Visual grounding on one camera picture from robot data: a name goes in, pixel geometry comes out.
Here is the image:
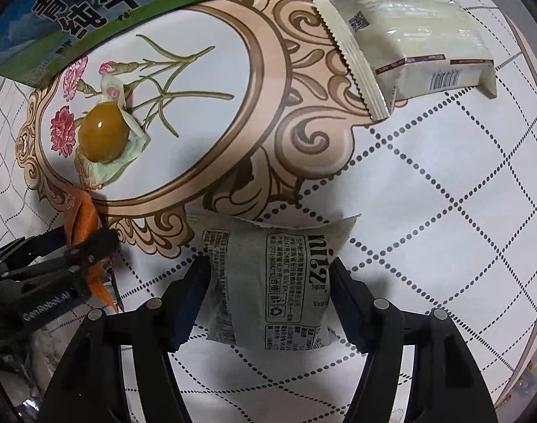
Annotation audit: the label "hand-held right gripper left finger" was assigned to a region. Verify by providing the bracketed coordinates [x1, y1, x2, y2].
[41, 256, 214, 423]

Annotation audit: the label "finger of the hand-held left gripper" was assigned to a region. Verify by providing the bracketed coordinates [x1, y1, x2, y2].
[0, 227, 119, 274]
[0, 256, 93, 305]

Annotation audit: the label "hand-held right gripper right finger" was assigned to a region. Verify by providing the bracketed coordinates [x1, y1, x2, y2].
[330, 258, 500, 423]

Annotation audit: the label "orange snack packet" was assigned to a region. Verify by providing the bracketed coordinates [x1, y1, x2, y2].
[65, 185, 119, 311]

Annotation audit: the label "grey white snack packet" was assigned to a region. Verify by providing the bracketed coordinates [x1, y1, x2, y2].
[187, 212, 361, 352]

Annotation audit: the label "cardboard box blue print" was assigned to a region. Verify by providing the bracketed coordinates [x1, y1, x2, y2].
[0, 0, 421, 90]

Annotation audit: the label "braised egg in clear wrapper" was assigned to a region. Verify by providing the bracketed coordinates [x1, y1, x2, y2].
[74, 73, 151, 188]

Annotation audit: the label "white floral printed blanket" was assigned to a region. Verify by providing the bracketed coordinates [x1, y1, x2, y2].
[0, 0, 537, 423]

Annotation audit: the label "cream bread packet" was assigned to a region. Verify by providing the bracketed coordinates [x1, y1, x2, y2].
[311, 0, 498, 122]

